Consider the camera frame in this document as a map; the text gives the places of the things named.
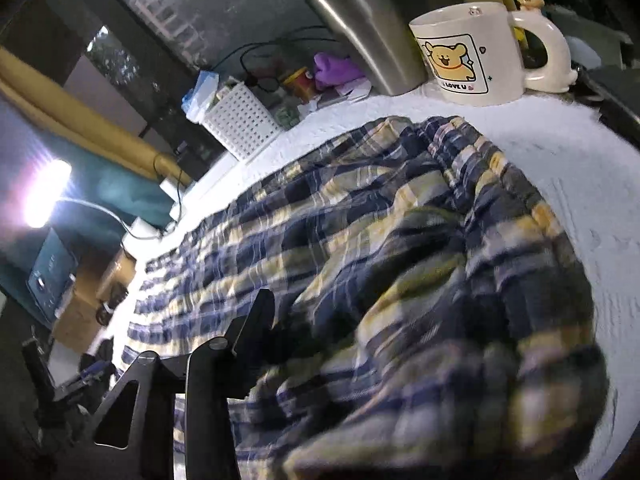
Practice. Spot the stainless steel tumbler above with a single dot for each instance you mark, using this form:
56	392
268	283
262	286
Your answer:
378	40

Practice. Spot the yellow left curtain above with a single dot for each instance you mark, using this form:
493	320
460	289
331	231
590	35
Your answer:
51	107

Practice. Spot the white phone charger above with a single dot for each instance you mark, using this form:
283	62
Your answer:
173	188

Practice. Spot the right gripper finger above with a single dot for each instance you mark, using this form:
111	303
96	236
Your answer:
131	436

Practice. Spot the teal left curtain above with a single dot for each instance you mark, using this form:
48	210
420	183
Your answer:
24	149

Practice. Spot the cream bear mug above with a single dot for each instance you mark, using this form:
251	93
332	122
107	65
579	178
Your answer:
473	53

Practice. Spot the small red yellow can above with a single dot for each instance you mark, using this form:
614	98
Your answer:
301	84

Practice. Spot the blue yellow plaid pants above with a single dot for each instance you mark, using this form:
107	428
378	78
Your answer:
432	319

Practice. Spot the white desk lamp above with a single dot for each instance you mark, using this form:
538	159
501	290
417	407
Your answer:
92	204

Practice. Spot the brown cardboard box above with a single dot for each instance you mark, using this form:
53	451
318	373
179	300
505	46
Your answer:
77	326

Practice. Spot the white perforated plastic basket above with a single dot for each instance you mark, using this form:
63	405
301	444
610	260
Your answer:
241	123

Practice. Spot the purple cloth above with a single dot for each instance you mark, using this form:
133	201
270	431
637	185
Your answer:
332	71

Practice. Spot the black power adapter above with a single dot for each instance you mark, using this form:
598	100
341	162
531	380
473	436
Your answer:
190	162

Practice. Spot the tablet with green screen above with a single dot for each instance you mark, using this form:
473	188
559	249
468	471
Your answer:
50	275

